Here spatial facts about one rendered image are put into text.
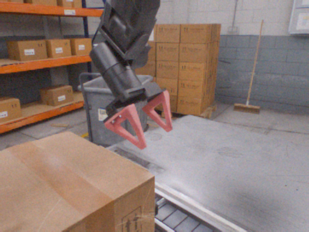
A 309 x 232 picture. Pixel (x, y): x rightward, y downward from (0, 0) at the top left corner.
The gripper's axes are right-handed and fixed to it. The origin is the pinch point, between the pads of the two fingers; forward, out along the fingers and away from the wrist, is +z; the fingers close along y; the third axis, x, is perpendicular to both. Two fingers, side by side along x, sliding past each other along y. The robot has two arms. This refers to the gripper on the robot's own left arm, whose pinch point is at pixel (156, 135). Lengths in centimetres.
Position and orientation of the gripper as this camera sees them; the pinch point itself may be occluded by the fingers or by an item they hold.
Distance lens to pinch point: 47.9
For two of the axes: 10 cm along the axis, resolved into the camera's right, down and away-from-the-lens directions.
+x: -6.6, 4.5, 6.0
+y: 5.3, -2.8, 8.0
